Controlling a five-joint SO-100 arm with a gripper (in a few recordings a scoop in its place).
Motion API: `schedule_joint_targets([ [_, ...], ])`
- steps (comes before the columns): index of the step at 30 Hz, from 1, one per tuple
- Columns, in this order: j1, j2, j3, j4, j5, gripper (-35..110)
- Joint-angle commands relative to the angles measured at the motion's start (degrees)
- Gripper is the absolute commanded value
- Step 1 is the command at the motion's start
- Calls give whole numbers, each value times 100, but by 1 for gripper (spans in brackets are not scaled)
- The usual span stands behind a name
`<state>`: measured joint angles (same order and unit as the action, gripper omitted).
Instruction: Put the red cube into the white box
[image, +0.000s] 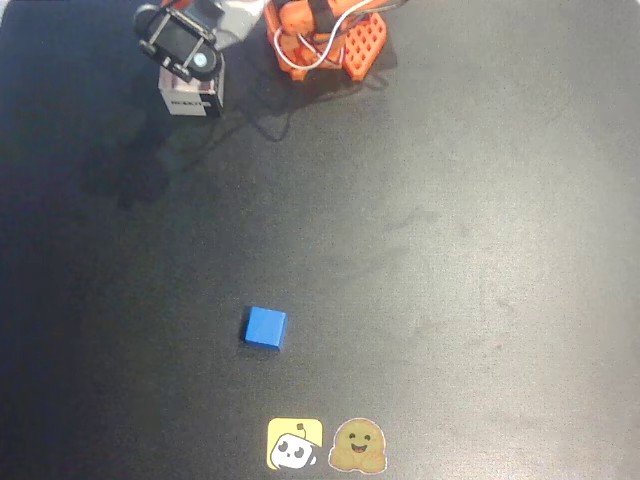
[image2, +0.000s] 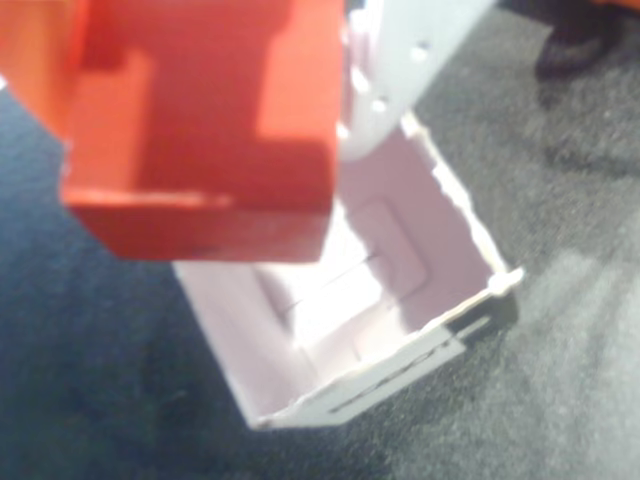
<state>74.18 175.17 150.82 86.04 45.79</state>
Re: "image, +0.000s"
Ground white cardboard box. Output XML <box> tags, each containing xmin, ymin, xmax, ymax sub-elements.
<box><xmin>158</xmin><ymin>67</ymin><xmax>225</xmax><ymax>119</ymax></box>

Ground blue cube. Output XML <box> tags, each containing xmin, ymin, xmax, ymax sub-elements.
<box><xmin>243</xmin><ymin>306</ymin><xmax>289</xmax><ymax>352</ymax></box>

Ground black desk mat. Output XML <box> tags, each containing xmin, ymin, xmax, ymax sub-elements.
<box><xmin>0</xmin><ymin>0</ymin><xmax>640</xmax><ymax>480</ymax></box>

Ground yellow robot face sticker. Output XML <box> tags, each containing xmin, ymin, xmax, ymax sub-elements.
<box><xmin>266</xmin><ymin>417</ymin><xmax>325</xmax><ymax>472</ymax></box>

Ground hugging face emoji sticker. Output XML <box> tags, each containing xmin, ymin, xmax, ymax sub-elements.
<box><xmin>327</xmin><ymin>417</ymin><xmax>389</xmax><ymax>473</ymax></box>

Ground black gripper-mounted camera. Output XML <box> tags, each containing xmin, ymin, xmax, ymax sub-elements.
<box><xmin>133</xmin><ymin>0</ymin><xmax>224</xmax><ymax>84</ymax></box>

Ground white red servo wires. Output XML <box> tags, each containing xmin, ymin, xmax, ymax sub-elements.
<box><xmin>273</xmin><ymin>0</ymin><xmax>404</xmax><ymax>71</ymax></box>

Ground black camera cable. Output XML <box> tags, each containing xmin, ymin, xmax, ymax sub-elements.
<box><xmin>214</xmin><ymin>74</ymin><xmax>396</xmax><ymax>144</ymax></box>

